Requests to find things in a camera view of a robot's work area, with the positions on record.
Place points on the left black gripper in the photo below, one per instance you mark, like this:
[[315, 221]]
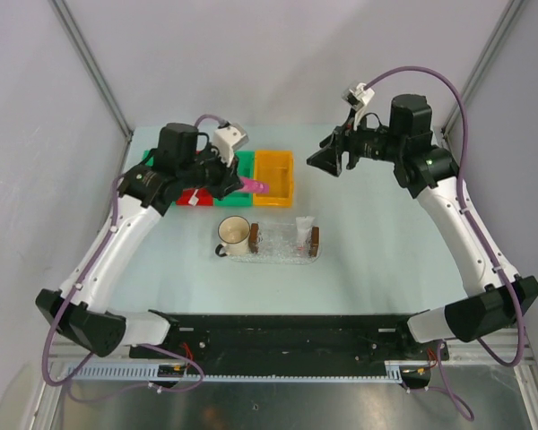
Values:
[[229, 179]]

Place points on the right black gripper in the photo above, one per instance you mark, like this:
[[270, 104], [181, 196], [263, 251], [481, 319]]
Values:
[[329, 159]]

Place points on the pink toothpaste tube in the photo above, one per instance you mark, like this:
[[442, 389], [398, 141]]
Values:
[[252, 186]]

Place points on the white pink toothbrush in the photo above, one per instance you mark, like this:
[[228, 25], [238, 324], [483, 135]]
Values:
[[196, 199]]

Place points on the cream enamel mug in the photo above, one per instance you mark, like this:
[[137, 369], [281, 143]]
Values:
[[234, 233]]

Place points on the clear holder with brown ends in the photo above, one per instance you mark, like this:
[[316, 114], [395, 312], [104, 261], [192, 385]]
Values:
[[274, 242]]

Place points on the white toothpaste tube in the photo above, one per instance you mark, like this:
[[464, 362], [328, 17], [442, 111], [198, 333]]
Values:
[[304, 227]]

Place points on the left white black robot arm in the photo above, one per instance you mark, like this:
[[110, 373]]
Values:
[[79, 309]]

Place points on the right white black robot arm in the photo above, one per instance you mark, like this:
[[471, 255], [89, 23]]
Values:
[[430, 174]]

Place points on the clear oval glass tray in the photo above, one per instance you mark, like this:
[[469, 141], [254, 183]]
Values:
[[250, 258]]

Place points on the red plastic bin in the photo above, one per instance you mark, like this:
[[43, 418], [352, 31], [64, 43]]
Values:
[[187, 191]]

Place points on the green plastic bin middle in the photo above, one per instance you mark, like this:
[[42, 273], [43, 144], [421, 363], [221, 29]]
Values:
[[246, 169]]

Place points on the green plastic bin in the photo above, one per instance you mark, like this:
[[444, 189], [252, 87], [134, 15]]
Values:
[[148, 158], [246, 169]]

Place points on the yellow plastic bin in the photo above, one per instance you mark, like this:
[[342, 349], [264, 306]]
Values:
[[276, 169]]

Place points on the green plastic bin left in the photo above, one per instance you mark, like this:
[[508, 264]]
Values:
[[148, 158]]

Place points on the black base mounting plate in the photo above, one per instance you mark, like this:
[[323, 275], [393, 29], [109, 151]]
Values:
[[293, 344]]

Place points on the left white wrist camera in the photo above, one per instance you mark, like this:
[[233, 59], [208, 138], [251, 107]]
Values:
[[227, 140]]

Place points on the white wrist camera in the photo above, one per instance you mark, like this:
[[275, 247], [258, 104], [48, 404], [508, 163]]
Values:
[[227, 140], [358, 97]]

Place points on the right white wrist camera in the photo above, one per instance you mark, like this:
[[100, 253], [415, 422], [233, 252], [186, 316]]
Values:
[[358, 97]]

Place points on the white slotted cable duct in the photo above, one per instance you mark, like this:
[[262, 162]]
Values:
[[233, 372]]

